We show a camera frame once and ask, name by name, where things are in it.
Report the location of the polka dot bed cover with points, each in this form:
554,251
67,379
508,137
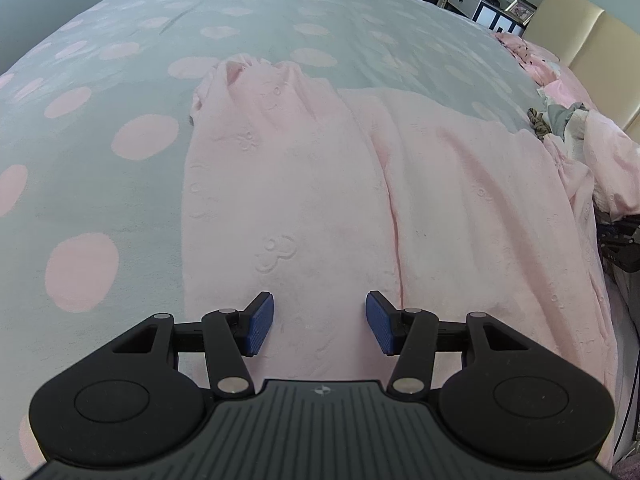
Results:
100,110

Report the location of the white cloth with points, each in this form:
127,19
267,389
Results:
577,130

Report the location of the photo frame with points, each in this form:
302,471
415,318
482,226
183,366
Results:
522,8

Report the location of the beige padded headboard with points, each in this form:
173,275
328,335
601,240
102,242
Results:
590,35

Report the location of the pink embossed garment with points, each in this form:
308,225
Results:
300,185

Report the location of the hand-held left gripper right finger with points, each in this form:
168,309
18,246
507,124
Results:
381,322

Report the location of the grey cloth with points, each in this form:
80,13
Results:
557,115

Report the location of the pink fluffy garment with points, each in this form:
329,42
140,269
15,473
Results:
615,160

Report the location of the brown striped cloth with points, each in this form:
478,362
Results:
540,127

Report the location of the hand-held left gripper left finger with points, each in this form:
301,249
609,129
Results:
257,325

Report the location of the pink ruffled bedding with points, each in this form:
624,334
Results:
535,60

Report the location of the white nightstand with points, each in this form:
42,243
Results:
462,0

